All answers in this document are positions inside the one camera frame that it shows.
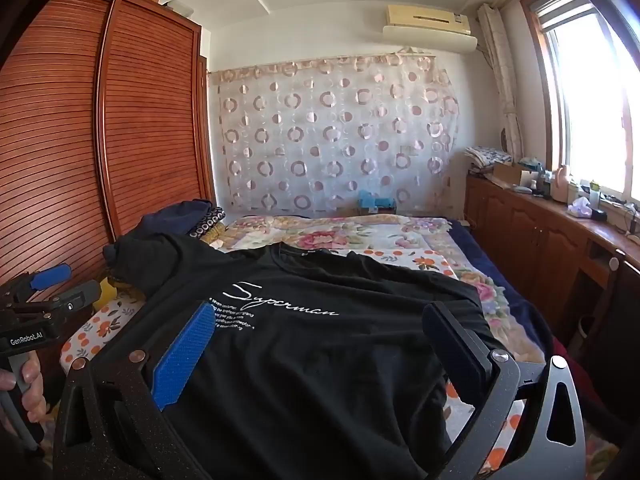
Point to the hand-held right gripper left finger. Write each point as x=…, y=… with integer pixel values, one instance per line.
x=185, y=355

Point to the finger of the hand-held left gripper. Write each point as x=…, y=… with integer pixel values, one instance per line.
x=75, y=300
x=50, y=276

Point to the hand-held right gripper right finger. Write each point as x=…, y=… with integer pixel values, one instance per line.
x=452, y=345

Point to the black printed t-shirt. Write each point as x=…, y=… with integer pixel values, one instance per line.
x=300, y=360

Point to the person's left hand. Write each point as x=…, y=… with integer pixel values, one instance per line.
x=34, y=385

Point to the navy blanket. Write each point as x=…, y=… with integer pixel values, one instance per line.
x=500, y=270

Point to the red cloth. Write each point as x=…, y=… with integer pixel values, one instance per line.
x=575, y=375

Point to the navy folded cloth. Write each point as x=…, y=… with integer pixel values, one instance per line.
x=175, y=215

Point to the wooden side cabinet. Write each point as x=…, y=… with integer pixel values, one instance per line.
x=520, y=230

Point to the grey trash bin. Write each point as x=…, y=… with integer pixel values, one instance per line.
x=587, y=335

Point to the wooden slatted wardrobe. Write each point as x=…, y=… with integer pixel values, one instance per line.
x=60, y=135

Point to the blue tissue pack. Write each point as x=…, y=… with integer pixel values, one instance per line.
x=376, y=202

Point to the cardboard box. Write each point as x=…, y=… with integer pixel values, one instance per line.
x=512, y=175

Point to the white crumpled tissue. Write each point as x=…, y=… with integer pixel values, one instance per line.
x=581, y=207

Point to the folded patterned cloth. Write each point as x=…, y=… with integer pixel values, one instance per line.
x=485, y=157

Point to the pink bottle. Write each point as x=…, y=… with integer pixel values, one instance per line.
x=564, y=185

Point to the sheer circle pattern curtain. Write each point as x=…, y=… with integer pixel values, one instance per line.
x=325, y=135

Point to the beige window curtain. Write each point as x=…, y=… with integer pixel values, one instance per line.
x=500, y=75

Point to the window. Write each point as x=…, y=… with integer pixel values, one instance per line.
x=590, y=100

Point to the white box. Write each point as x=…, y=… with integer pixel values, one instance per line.
x=179, y=7

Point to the wall air conditioner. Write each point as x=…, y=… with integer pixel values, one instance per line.
x=430, y=25

